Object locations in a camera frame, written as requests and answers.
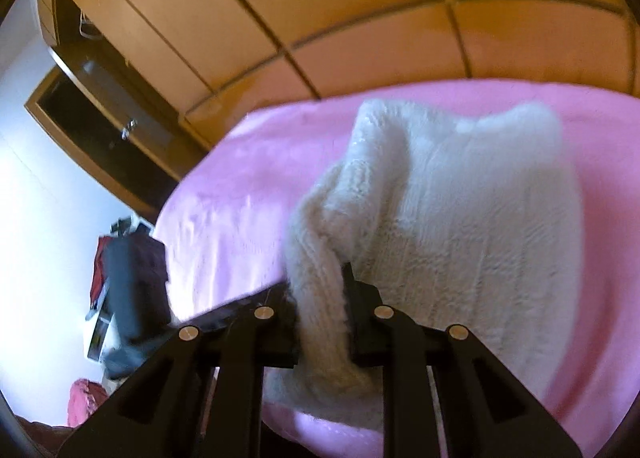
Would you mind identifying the white knitted sweater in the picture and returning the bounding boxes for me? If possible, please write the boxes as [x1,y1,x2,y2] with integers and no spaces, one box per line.
[265,99,584,430]

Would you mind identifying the dark clothes pile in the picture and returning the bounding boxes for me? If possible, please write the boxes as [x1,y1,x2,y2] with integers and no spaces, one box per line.
[89,233,172,381]

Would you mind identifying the red clothes on shelf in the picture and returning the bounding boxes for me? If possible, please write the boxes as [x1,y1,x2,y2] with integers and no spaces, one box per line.
[89,236,112,309]

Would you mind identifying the pink bed cover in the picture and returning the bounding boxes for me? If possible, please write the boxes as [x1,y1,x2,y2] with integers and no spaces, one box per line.
[154,80,639,457]

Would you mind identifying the white low shelf unit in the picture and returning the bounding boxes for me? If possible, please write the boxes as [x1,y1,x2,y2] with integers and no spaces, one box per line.
[87,297,113,362]

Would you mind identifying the red patterned cloth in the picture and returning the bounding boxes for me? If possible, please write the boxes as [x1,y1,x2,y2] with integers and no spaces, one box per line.
[67,379,108,428]

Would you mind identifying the large wooden wardrobe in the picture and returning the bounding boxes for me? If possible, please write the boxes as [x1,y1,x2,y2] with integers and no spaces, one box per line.
[37,0,639,178]

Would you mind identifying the dark wooden door frame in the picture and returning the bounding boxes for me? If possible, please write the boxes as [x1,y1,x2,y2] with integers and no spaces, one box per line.
[25,66,177,223]

